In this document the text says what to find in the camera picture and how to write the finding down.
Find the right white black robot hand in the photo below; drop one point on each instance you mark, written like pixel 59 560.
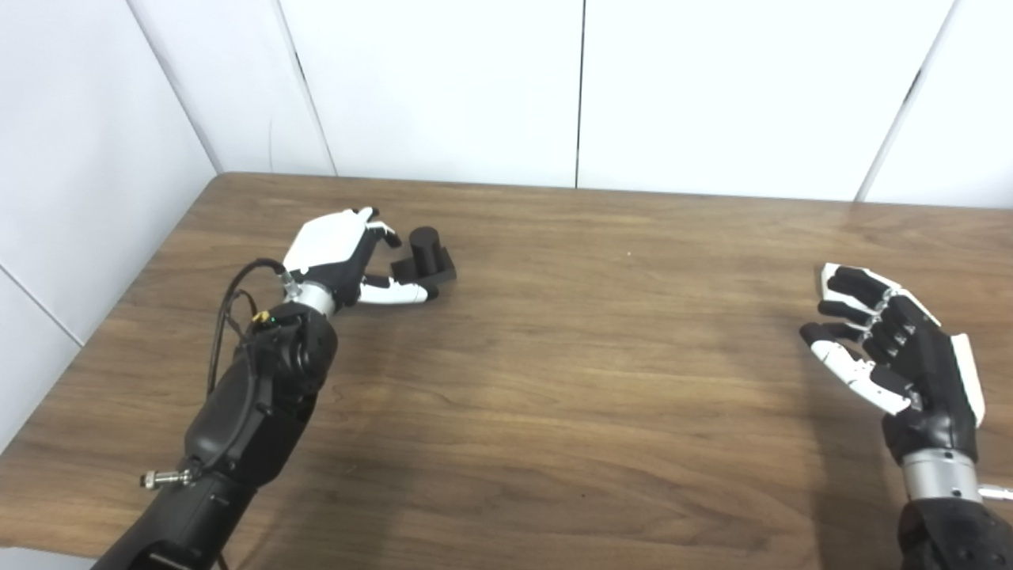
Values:
pixel 926 372

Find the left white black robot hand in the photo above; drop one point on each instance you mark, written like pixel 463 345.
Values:
pixel 328 241

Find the black peg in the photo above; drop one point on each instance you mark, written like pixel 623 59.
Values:
pixel 423 253

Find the white square piece with hole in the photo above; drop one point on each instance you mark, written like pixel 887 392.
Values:
pixel 825 277

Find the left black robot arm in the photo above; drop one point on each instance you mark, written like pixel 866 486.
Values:
pixel 261 396

